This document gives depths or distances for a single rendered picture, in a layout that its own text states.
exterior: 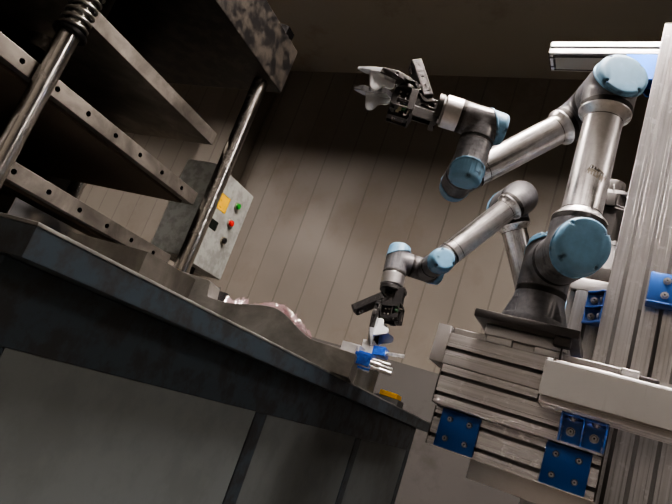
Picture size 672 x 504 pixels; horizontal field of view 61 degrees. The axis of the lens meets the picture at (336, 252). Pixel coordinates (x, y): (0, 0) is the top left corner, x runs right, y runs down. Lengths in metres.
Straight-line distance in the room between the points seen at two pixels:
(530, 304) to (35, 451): 1.01
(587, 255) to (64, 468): 1.00
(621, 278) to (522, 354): 0.37
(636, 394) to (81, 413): 0.92
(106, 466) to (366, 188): 3.25
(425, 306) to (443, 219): 0.57
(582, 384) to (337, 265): 2.74
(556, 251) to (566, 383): 0.27
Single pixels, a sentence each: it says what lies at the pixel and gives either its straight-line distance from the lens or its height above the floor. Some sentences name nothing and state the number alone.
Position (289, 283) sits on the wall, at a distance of 3.88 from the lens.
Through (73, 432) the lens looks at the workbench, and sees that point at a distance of 0.83.
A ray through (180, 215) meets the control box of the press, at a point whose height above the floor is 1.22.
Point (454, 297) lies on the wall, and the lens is 3.46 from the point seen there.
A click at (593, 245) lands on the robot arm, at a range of 1.29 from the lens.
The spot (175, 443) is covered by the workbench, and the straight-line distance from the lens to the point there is 1.00.
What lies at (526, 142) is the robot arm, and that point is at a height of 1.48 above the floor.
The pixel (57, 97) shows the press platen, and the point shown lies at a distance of 1.74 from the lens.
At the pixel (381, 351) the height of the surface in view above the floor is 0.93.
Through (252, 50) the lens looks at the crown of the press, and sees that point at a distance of 2.21.
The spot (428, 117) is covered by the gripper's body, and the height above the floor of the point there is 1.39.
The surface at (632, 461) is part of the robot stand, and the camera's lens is 1.51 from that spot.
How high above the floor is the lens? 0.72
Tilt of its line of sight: 15 degrees up
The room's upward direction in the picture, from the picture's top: 19 degrees clockwise
